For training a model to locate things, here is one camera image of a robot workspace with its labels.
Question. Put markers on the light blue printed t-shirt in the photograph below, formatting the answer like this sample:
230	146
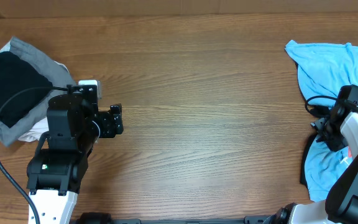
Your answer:
322	70

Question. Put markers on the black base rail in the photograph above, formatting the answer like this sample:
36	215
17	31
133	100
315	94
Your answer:
105	218

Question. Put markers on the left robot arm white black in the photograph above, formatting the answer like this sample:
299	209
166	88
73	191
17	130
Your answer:
61	158

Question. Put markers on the folded black garment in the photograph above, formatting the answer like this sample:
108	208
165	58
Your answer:
17	75

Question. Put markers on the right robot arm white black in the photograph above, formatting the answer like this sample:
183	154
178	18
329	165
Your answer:
341	204

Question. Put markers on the folded white garment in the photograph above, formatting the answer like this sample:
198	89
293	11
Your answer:
37	130

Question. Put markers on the black crumpled garment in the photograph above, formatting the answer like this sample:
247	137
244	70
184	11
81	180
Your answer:
318	111

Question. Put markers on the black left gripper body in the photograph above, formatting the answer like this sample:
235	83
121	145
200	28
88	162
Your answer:
109	125

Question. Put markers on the folded grey garment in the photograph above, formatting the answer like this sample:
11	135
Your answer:
42	71

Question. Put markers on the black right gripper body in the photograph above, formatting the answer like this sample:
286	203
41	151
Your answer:
331	133

